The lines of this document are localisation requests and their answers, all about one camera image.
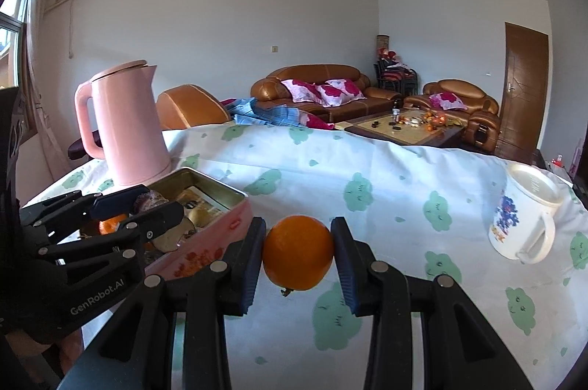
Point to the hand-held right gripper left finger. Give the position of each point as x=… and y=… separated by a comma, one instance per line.
x=255, y=266

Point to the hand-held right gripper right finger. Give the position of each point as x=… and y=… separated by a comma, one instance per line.
x=344, y=266

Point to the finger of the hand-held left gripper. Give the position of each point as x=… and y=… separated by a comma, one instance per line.
x=121, y=199
x=161, y=213

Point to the orange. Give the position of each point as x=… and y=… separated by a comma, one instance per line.
x=111, y=225
x=298, y=252

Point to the pink metal tin box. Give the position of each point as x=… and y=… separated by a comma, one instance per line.
x=216, y=234

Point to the printed paper leaflet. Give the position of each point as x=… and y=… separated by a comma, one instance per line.
x=200, y=201

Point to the pink electric kettle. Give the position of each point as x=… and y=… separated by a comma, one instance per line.
x=128, y=123

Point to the dark red cloth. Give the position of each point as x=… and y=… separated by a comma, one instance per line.
x=317, y=122

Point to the wooden coffee table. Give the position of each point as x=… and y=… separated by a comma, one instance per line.
x=413, y=135

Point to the blue cloth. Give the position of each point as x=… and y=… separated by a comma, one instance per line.
x=275, y=114

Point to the long brown leather sofa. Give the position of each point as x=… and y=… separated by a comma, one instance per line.
x=271, y=89

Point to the pile of small snacks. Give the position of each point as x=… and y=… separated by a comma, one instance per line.
x=422, y=119

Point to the light curtain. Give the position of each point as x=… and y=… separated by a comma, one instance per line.
x=41, y=50

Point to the white printed mug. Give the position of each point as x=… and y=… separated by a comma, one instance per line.
x=519, y=211

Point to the small pink floral pillow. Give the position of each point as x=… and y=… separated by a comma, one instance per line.
x=446, y=99

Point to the stack of dark chairs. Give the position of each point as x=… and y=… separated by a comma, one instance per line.
x=397, y=77

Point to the window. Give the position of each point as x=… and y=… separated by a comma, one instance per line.
x=11, y=36

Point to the brown leather armchair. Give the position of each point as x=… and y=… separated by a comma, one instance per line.
x=482, y=119

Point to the brown wooden door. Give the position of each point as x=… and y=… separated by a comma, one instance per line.
x=523, y=96

